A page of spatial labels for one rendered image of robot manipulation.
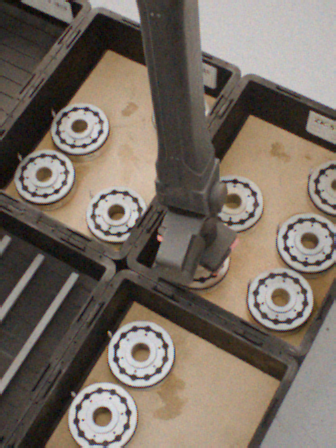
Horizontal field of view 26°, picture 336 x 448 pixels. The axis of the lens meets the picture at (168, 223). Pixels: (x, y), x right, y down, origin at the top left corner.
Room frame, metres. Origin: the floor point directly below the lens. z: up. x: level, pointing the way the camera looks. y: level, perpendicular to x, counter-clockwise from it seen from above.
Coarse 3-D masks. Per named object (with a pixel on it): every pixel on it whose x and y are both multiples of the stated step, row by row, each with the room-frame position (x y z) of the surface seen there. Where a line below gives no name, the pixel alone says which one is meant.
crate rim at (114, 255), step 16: (96, 16) 0.88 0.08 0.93; (112, 16) 0.87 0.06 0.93; (80, 32) 0.85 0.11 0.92; (64, 48) 0.81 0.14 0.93; (224, 64) 0.74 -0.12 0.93; (48, 80) 0.75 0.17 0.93; (32, 96) 0.72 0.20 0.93; (224, 96) 0.68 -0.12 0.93; (16, 112) 0.69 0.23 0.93; (208, 112) 0.65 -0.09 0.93; (0, 128) 0.66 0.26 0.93; (208, 128) 0.62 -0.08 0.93; (0, 192) 0.55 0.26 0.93; (32, 208) 0.51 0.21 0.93; (48, 224) 0.48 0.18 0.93; (64, 224) 0.48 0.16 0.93; (144, 224) 0.46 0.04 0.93; (80, 240) 0.45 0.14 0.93; (96, 240) 0.45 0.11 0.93; (128, 240) 0.44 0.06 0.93; (112, 256) 0.42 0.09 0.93
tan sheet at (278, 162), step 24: (240, 144) 0.64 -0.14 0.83; (264, 144) 0.64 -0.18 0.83; (288, 144) 0.63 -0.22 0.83; (312, 144) 0.62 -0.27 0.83; (240, 168) 0.59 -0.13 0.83; (264, 168) 0.59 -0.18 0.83; (288, 168) 0.58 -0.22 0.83; (312, 168) 0.58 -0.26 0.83; (264, 192) 0.54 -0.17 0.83; (288, 192) 0.54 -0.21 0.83; (264, 216) 0.50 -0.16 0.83; (288, 216) 0.49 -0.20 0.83; (240, 240) 0.46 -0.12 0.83; (264, 240) 0.46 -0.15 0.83; (240, 264) 0.42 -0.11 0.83; (264, 264) 0.41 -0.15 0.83; (216, 288) 0.38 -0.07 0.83; (240, 288) 0.38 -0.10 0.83; (312, 288) 0.36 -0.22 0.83; (240, 312) 0.34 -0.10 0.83; (312, 312) 0.32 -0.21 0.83; (288, 336) 0.29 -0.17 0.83
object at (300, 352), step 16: (240, 80) 0.70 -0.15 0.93; (256, 80) 0.70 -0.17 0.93; (288, 96) 0.66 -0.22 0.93; (304, 96) 0.66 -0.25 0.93; (224, 112) 0.65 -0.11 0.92; (320, 112) 0.63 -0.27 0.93; (160, 208) 0.49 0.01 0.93; (144, 240) 0.44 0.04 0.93; (128, 256) 0.41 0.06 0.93; (144, 272) 0.39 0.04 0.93; (176, 288) 0.35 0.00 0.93; (208, 304) 0.33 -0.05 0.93; (240, 320) 0.30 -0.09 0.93; (320, 320) 0.28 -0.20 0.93; (256, 336) 0.27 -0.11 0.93; (272, 336) 0.27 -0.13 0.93; (304, 336) 0.26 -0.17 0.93; (288, 352) 0.24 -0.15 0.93; (304, 352) 0.24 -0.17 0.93
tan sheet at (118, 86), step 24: (96, 72) 0.83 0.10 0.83; (120, 72) 0.82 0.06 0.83; (144, 72) 0.81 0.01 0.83; (96, 96) 0.77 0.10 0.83; (120, 96) 0.77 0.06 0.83; (144, 96) 0.76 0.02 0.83; (120, 120) 0.72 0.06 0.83; (144, 120) 0.71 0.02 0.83; (48, 144) 0.68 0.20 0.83; (120, 144) 0.67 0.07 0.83; (144, 144) 0.66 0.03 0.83; (96, 168) 0.62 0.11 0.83; (120, 168) 0.62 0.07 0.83; (144, 168) 0.61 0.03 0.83; (96, 192) 0.58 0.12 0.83; (144, 192) 0.57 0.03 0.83; (72, 216) 0.54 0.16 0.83; (120, 216) 0.53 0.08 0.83
